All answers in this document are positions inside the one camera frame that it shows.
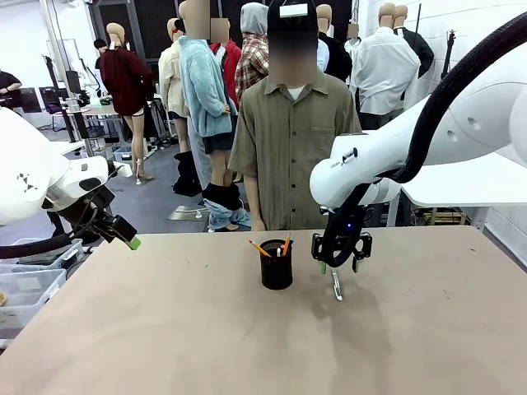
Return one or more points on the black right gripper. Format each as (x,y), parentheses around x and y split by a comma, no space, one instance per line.
(317,247)

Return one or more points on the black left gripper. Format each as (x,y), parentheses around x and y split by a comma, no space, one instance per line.
(115,228)

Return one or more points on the silver white pen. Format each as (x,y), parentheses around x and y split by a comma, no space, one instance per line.
(337,288)

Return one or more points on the white pink-tipped pen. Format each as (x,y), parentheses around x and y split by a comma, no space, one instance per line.
(279,250)

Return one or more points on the yellow pencil pink eraser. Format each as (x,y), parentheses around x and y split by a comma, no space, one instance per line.
(260,248)

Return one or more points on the person's right forearm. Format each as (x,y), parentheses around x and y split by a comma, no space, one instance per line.
(253,197)

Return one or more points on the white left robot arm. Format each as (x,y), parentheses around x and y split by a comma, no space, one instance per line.
(24,164)

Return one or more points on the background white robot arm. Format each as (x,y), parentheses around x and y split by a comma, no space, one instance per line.
(91,78)

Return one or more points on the black mesh pen holder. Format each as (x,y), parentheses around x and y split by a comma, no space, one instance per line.
(276,269)

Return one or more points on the person's right hand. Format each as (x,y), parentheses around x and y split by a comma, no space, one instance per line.
(259,225)

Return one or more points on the clear plastic bin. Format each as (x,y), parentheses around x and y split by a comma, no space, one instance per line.
(29,296)
(53,257)

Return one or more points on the grey floor storage bin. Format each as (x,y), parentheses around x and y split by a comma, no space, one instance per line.
(122,155)

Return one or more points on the white side table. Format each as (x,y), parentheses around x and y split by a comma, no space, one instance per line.
(72,147)

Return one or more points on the person in olive shirt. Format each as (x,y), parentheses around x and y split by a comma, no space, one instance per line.
(288,144)

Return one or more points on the large white table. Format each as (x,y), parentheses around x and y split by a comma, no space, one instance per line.
(453,193)

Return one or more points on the background work table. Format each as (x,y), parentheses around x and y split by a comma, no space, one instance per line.
(99,110)

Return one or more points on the mannequin in maroon sweater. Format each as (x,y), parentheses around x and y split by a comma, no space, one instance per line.
(123,82)

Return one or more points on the black office chair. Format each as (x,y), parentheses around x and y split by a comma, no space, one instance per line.
(51,100)

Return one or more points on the mannequin in cream jacket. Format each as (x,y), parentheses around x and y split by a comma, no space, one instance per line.
(169,82)

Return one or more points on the mannequin in blue fleece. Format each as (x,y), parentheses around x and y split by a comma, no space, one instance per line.
(201,90)

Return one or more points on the background person black hair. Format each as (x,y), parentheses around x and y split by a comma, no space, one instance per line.
(100,45)

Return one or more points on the background person black t-shirt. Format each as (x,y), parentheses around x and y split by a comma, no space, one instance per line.
(10,84)

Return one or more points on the mannequin in white shirt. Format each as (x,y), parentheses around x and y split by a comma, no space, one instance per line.
(383,70)

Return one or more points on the mannequin in red jacket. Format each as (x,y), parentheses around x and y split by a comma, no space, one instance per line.
(231,61)

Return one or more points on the mannequin in black jacket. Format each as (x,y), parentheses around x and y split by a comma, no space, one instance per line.
(339,57)

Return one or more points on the mannequin in plaid shirt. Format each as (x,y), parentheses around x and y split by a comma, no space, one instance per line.
(251,70)

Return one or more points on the mannequin in light blue shirt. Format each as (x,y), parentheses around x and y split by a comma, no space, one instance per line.
(322,53)

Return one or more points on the mannequin in black-white jacket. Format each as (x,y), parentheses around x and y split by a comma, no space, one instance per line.
(420,49)

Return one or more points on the black tripod stand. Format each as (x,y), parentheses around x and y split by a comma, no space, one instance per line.
(449,53)

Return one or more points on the thin black pole stand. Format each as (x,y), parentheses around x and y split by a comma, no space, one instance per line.
(420,16)

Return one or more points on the metal mannequin base plate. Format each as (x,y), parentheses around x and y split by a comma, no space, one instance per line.
(185,214)

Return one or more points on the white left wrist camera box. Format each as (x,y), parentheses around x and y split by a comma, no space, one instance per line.
(119,169)

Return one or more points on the grey metal post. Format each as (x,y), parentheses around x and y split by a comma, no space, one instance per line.
(62,61)

